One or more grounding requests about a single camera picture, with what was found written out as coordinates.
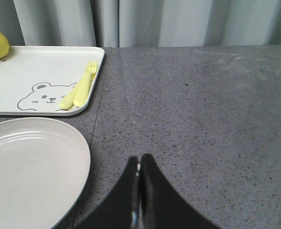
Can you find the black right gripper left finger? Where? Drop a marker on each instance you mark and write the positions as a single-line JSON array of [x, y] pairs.
[[120, 209]]

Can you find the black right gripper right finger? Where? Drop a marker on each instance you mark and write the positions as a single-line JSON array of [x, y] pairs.
[[162, 206]]

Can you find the beige round plate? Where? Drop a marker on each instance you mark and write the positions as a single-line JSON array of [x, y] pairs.
[[44, 165]]

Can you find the white bear tray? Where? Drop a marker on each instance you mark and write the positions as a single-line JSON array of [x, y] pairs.
[[34, 79]]

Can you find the yellow plastic fork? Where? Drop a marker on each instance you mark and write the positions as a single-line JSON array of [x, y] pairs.
[[83, 90]]

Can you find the grey curtain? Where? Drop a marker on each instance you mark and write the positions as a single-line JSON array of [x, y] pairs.
[[141, 23]]

